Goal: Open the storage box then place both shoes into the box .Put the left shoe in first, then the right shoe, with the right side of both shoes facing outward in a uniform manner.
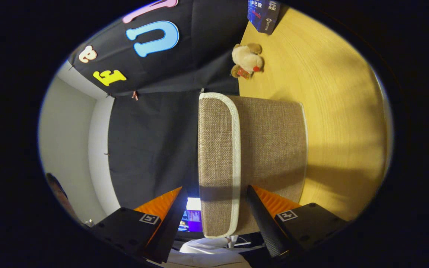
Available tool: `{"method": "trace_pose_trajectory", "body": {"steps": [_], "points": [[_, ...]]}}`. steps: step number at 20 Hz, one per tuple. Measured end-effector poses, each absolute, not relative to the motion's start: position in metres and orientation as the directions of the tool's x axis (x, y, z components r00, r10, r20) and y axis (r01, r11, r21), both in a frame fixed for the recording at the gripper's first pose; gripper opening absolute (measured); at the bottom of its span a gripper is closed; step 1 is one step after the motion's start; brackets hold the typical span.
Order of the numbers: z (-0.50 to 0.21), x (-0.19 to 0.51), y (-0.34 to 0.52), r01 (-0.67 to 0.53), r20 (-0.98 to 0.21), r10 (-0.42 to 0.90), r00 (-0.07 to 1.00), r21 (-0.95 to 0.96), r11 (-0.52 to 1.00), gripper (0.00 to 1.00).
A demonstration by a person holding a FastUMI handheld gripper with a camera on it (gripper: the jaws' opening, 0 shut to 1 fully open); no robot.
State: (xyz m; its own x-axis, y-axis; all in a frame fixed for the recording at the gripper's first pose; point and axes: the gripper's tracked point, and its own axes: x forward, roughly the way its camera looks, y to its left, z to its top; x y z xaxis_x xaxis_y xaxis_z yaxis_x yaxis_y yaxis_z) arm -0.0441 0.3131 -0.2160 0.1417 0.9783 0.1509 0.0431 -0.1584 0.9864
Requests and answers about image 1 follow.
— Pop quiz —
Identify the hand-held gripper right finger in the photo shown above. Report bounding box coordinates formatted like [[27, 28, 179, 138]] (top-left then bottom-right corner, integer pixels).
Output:
[[246, 185, 349, 258]]

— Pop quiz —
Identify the dark blue book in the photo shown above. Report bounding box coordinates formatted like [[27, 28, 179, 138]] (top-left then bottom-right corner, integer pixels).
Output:
[[247, 0, 281, 35]]

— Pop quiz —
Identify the computer monitor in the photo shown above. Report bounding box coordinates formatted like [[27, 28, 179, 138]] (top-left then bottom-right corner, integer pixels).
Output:
[[179, 197, 203, 233]]

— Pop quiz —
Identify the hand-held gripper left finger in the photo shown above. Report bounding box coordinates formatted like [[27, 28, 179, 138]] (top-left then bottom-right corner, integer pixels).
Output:
[[88, 186, 188, 264]]

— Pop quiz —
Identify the brown plush toy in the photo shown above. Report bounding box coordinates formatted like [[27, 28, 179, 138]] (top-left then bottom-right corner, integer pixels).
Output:
[[231, 42, 264, 80]]

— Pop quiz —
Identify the beige fabric storage box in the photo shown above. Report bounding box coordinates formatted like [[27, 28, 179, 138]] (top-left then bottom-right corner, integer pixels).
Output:
[[198, 92, 309, 239]]

